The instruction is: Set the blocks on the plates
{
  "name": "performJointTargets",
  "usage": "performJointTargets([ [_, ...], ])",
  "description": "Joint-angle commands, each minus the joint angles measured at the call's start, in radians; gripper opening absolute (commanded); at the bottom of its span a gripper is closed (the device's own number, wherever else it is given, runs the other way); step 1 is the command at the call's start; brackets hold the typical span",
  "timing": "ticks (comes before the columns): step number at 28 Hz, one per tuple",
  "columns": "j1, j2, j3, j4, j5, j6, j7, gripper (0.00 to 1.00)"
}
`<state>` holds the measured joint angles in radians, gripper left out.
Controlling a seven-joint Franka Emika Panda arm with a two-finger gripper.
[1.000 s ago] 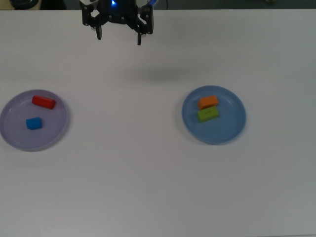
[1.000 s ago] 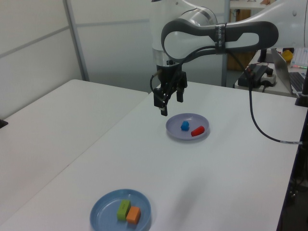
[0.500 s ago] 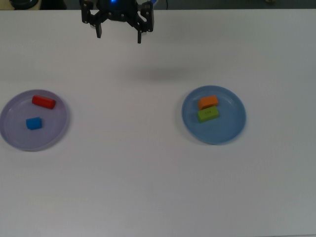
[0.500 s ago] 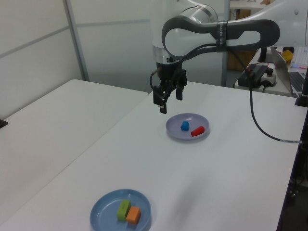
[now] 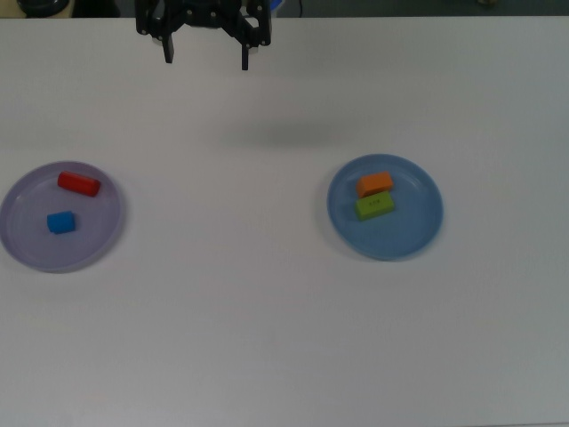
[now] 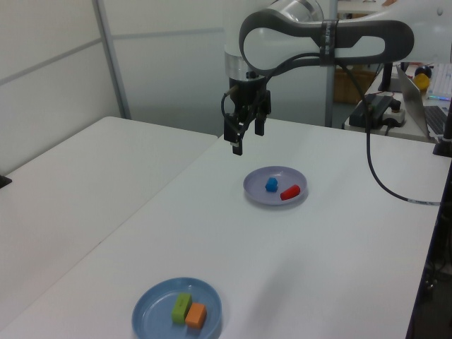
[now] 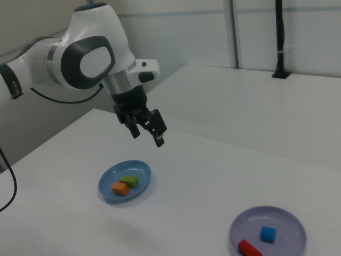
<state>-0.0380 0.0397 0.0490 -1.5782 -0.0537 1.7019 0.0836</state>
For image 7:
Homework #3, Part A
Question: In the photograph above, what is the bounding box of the orange block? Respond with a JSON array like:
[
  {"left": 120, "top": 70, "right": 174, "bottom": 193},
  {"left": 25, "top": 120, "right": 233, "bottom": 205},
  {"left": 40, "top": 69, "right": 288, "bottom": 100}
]
[{"left": 111, "top": 181, "right": 131, "bottom": 196}]

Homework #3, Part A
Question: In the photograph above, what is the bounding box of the purple plate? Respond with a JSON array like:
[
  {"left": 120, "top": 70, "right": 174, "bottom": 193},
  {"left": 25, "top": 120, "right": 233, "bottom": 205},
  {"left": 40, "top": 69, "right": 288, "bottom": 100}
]
[{"left": 229, "top": 205, "right": 307, "bottom": 256}]

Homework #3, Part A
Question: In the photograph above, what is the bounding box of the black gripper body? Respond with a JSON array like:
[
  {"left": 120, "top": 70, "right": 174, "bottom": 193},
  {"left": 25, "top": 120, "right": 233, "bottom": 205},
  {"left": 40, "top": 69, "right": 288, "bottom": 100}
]
[{"left": 110, "top": 84, "right": 149, "bottom": 125}]

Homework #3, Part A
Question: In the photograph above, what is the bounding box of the blue plate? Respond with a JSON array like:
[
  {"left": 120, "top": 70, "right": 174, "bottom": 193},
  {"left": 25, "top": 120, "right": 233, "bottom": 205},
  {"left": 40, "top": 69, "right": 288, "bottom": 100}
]
[{"left": 98, "top": 159, "right": 152, "bottom": 205}]

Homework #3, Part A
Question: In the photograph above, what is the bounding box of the red cylinder block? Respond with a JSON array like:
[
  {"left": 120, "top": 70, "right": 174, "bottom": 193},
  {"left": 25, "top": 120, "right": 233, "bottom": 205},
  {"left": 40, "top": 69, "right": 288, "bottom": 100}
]
[{"left": 237, "top": 239, "right": 263, "bottom": 256}]

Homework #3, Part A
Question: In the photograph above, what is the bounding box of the green block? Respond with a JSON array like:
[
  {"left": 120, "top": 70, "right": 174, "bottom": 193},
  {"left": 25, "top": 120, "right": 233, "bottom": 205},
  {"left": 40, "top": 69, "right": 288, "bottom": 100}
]
[{"left": 119, "top": 174, "right": 140, "bottom": 188}]

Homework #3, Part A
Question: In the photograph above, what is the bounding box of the black pole with clamp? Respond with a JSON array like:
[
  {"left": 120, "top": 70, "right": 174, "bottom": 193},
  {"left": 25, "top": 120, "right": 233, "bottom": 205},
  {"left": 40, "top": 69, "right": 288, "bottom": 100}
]
[{"left": 271, "top": 0, "right": 291, "bottom": 79}]

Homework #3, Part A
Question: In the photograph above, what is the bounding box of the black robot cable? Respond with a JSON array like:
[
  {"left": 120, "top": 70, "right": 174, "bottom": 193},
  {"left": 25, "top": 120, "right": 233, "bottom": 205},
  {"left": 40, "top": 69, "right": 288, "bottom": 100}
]
[{"left": 0, "top": 84, "right": 104, "bottom": 211}]

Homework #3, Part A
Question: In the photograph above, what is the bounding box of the blue block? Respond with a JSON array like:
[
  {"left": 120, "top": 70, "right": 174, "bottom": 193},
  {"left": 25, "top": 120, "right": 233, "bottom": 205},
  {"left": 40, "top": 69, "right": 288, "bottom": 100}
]
[{"left": 260, "top": 226, "right": 277, "bottom": 244}]

